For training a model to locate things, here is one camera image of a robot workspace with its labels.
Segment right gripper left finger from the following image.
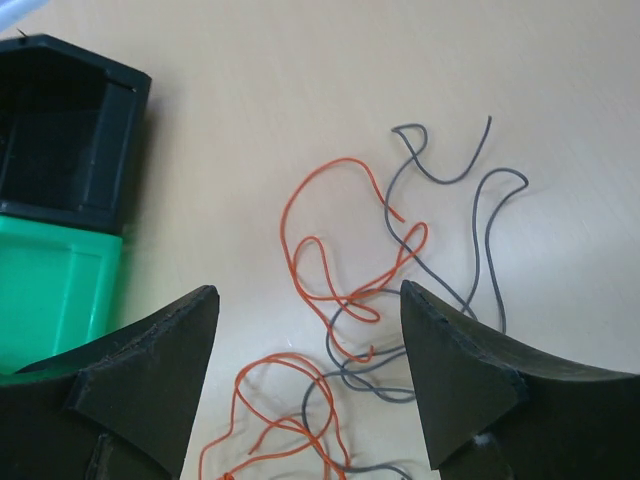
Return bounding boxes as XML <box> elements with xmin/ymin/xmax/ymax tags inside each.
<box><xmin>1</xmin><ymin>285</ymin><xmax>220</xmax><ymax>479</ymax></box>

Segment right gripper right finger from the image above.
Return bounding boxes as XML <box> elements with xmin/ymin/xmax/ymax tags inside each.
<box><xmin>400</xmin><ymin>281</ymin><xmax>639</xmax><ymax>479</ymax></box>

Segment green storage bin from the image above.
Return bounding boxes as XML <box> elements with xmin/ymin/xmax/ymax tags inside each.
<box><xmin>1</xmin><ymin>216</ymin><xmax>122</xmax><ymax>374</ymax></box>

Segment black storage bin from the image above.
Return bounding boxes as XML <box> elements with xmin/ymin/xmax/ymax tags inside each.
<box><xmin>1</xmin><ymin>34</ymin><xmax>151</xmax><ymax>235</ymax></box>

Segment grey wire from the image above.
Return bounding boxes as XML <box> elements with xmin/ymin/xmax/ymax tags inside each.
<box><xmin>300</xmin><ymin>114</ymin><xmax>531</xmax><ymax>480</ymax></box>

